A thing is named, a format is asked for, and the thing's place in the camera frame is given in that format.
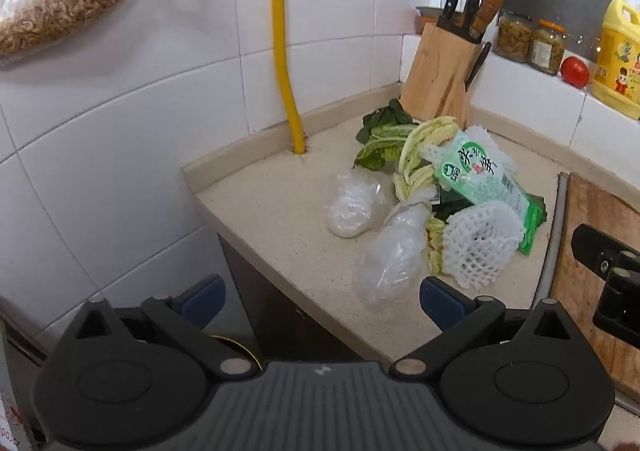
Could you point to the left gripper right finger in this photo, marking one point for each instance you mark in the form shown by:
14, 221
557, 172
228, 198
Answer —
464, 322

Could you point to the yellow cabbage leaves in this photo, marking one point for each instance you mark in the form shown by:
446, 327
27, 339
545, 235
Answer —
415, 181

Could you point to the wooden knife block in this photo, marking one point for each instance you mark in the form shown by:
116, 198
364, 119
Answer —
436, 80

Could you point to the clear plastic bag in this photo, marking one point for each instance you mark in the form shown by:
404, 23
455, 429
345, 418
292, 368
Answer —
358, 201
394, 259

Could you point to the green snack wrapper bag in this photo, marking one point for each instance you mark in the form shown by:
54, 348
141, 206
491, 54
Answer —
467, 169

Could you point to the yellow oil bottle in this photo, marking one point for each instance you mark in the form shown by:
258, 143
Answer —
616, 81

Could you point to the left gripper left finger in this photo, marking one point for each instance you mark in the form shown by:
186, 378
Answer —
182, 321

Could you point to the glass jar of pickles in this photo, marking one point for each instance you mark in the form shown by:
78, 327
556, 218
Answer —
515, 32

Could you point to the white foam fruit net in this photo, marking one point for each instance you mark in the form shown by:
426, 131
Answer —
479, 242

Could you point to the wooden cutting board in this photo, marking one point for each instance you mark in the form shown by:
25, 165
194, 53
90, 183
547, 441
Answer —
579, 289

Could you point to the yellow gas pipe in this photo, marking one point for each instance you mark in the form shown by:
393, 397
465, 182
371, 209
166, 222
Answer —
280, 59

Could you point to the black kitchen scissors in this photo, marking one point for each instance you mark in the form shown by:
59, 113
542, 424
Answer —
478, 63

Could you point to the dark green leafy vegetable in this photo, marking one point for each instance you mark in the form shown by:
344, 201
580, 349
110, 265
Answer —
382, 136

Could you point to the red tomato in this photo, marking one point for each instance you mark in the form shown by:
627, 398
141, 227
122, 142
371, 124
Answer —
575, 72

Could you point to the wooden handled cleaver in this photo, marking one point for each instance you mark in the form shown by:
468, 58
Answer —
485, 14

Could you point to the small bowl on ledge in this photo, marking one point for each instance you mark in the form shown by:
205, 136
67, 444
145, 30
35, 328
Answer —
426, 15

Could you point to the orange lid pickle jar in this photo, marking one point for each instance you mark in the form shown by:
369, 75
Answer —
547, 47

